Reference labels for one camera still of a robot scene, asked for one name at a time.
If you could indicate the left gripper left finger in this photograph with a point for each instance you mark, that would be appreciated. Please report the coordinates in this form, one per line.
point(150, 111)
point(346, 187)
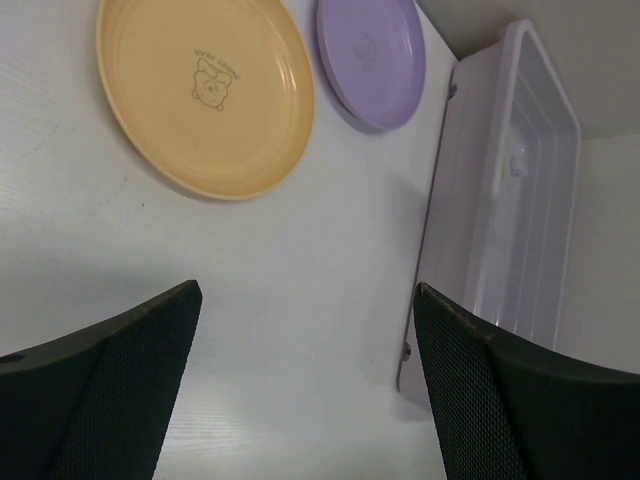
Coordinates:
point(96, 403)

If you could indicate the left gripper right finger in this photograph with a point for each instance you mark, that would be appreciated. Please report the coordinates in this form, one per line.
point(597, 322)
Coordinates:
point(506, 408)

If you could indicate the orange plate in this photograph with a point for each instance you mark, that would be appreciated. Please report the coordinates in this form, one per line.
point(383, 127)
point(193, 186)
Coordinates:
point(218, 96)

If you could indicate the purple plate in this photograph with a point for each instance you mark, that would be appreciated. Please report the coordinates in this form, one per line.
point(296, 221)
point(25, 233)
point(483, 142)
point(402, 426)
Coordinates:
point(374, 56)

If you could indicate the clear plastic bin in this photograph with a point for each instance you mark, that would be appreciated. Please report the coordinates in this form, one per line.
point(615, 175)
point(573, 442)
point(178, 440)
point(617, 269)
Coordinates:
point(499, 216)

